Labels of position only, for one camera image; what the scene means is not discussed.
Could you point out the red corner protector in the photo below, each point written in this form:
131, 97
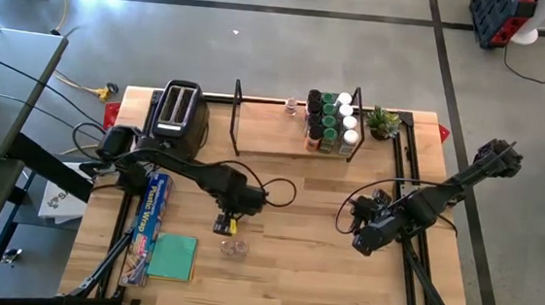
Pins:
111, 113
443, 133

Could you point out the black red tool crate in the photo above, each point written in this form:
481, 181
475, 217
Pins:
495, 16

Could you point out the small metal clamp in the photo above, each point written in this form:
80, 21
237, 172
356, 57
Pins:
11, 255

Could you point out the small cork-stoppered glass jar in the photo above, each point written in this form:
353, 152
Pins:
291, 106
227, 247
241, 247

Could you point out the teal green square sheet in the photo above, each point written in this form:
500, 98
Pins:
172, 257

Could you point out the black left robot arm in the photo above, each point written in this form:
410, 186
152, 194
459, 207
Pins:
202, 174

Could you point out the small potted succulent plant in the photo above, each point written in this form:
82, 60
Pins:
383, 123

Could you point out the black power plug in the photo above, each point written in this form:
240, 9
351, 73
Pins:
112, 87

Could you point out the blue plastic wrap box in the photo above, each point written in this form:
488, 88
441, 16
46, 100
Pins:
147, 230

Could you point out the white round-base stand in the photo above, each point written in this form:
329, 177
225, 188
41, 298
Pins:
525, 37

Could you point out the green-lid glass spice jar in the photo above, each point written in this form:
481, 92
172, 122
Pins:
329, 135
328, 98

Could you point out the black-lid jar labelled spices four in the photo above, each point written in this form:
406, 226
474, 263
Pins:
313, 119

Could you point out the black two-slot toaster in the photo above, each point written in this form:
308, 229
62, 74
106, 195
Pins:
178, 111

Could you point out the black-lid brown spice jar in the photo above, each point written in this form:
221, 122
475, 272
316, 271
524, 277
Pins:
314, 96

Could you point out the white printed box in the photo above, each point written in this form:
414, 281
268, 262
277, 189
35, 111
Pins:
61, 201

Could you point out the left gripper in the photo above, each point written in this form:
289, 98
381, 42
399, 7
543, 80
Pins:
225, 223

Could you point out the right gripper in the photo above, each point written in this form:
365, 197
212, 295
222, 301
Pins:
369, 208

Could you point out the black-lid orange turmeric jar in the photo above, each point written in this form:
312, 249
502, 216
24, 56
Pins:
314, 135

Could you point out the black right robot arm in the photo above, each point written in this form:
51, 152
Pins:
445, 193

